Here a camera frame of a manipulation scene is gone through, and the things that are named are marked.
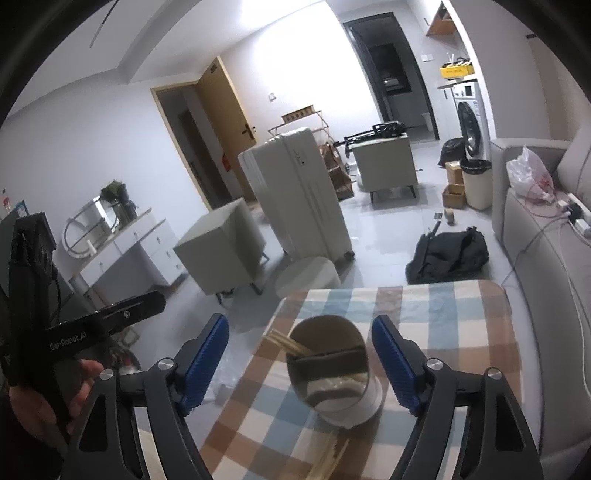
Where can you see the wooden wall shelf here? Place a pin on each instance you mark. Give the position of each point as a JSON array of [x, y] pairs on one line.
[[441, 25]]

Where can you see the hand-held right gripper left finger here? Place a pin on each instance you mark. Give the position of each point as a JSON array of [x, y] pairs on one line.
[[203, 364]]

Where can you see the grey nightstand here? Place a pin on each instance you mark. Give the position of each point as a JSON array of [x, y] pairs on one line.
[[383, 161], [212, 249]]

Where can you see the white cylindrical utensil holder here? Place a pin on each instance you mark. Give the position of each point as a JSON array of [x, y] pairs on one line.
[[318, 332]]

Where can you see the pile of wooden chopsticks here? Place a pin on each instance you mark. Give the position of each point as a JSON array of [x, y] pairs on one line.
[[330, 461]]

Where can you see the beige trash bin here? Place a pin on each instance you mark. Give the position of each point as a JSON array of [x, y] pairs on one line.
[[478, 187]]

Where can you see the white desk with drawers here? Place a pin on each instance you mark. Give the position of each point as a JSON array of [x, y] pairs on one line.
[[138, 249]]

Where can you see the red door tag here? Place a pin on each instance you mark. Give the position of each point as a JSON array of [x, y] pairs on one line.
[[226, 162]]

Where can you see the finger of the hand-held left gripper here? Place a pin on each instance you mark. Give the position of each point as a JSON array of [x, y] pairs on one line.
[[134, 311]]

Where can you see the black tripod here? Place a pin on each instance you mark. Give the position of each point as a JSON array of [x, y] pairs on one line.
[[383, 130]]

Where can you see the round metal mirror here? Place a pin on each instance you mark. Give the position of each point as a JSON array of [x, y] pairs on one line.
[[85, 226]]

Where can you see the yellow crate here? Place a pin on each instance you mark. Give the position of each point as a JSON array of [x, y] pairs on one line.
[[457, 70]]

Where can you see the checkered tablecloth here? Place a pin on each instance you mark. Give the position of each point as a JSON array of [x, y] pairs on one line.
[[443, 314]]

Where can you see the white hard suitcase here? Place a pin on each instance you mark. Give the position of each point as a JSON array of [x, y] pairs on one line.
[[300, 198]]

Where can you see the small cardboard box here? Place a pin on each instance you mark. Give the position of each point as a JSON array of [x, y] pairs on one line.
[[449, 216]]

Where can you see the grey fabric sofa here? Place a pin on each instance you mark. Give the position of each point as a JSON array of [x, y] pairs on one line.
[[545, 286]]

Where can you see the white washing machine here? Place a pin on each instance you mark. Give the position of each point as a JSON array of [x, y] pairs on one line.
[[471, 124]]

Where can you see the black backpack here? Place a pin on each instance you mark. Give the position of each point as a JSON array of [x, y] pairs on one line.
[[448, 258]]

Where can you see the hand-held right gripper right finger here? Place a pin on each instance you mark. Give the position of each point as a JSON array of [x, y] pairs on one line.
[[397, 364]]

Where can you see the white plastic bag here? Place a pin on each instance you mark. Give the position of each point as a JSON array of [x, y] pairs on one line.
[[526, 170]]

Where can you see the person's left hand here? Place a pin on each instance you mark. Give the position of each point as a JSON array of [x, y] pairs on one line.
[[37, 406]]

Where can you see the wooden door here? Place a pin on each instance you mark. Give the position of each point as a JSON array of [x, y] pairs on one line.
[[226, 129]]

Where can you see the black framed glass door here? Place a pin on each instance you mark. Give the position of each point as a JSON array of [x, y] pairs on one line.
[[392, 60]]

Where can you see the black trash bag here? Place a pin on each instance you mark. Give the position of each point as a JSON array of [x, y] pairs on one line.
[[452, 150]]

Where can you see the white power strip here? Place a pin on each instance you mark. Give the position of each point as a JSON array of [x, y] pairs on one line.
[[579, 224]]

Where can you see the wooden rack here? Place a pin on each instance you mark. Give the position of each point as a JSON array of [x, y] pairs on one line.
[[339, 177]]

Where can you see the potted green plant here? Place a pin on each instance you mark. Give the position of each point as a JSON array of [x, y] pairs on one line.
[[115, 191]]

